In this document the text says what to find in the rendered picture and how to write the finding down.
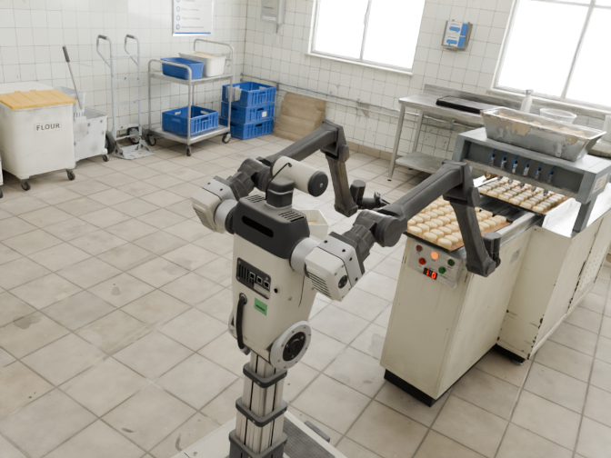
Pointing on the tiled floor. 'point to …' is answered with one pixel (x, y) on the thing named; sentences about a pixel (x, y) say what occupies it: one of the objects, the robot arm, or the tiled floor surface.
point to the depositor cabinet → (552, 275)
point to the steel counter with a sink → (425, 103)
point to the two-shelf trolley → (189, 103)
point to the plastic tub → (317, 224)
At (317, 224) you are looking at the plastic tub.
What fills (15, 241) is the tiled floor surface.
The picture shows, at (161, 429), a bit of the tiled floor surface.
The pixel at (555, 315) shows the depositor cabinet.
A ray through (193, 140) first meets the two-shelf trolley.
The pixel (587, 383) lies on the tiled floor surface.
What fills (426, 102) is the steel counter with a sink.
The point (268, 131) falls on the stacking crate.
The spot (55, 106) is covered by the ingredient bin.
